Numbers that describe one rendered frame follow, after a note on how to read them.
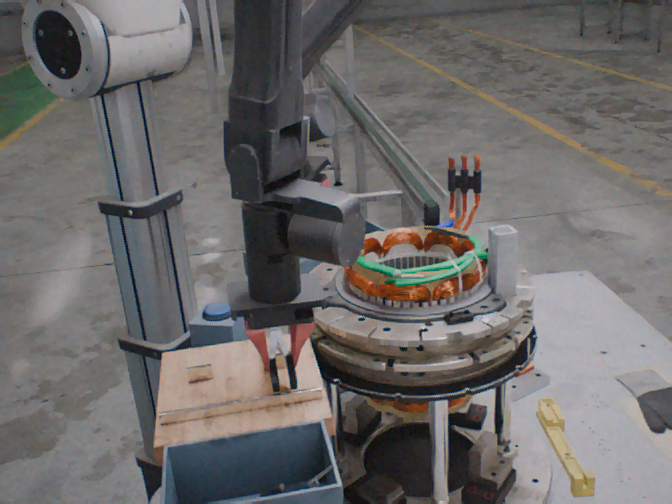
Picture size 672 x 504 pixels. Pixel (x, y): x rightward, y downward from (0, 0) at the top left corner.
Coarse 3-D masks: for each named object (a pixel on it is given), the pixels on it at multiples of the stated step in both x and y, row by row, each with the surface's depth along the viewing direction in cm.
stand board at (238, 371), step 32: (192, 352) 92; (224, 352) 91; (256, 352) 91; (160, 384) 85; (192, 384) 85; (224, 384) 85; (256, 384) 84; (288, 384) 83; (320, 384) 83; (224, 416) 79; (256, 416) 78; (288, 416) 78; (320, 416) 77; (160, 448) 75
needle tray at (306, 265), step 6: (366, 222) 133; (372, 222) 132; (366, 228) 134; (372, 228) 132; (378, 228) 130; (300, 258) 129; (300, 264) 117; (306, 264) 118; (312, 264) 118; (318, 264) 119; (246, 270) 124; (300, 270) 117; (306, 270) 118; (342, 390) 131
